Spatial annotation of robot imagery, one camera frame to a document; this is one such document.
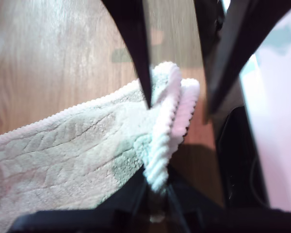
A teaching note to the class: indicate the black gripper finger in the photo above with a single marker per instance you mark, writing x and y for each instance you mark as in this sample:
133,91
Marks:
189,206
126,201
133,29
232,48

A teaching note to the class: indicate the fluffy white green tea towel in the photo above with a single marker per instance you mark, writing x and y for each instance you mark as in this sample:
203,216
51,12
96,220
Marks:
63,157

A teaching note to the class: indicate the black case under table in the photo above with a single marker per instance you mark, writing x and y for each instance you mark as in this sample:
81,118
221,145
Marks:
235,157

